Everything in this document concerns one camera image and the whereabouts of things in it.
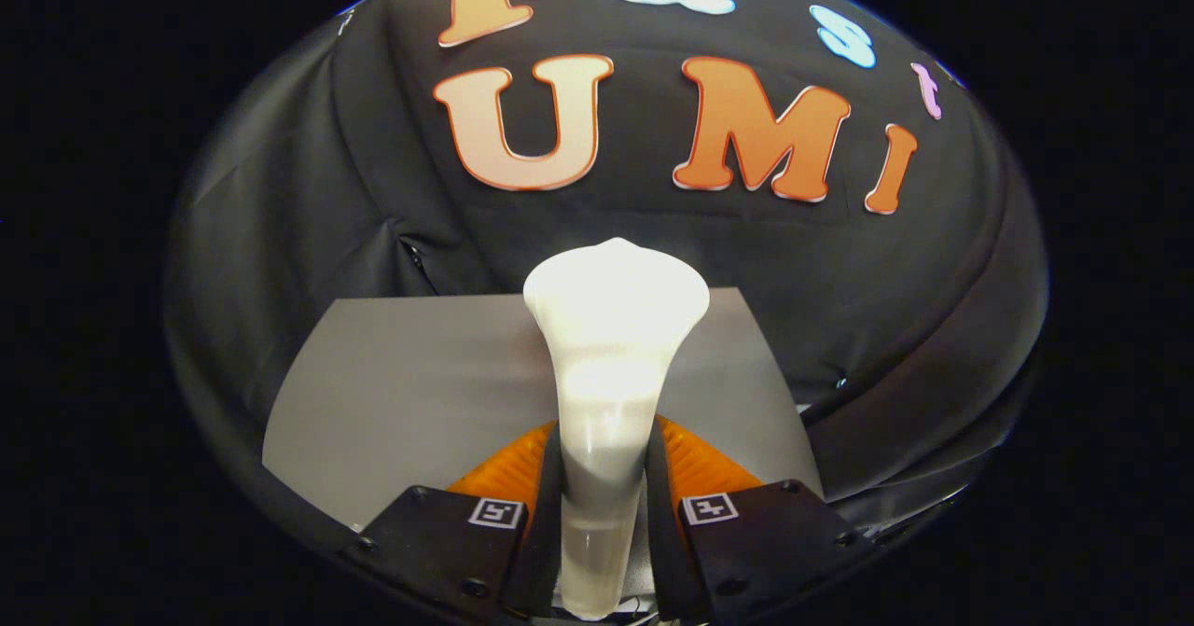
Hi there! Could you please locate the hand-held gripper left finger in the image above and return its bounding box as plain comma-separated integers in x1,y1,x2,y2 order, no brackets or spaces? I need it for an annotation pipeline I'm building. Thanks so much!
350,419,565,622

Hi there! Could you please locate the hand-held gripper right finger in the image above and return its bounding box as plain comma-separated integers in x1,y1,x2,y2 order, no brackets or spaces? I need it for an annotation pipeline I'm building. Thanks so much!
646,414,873,622

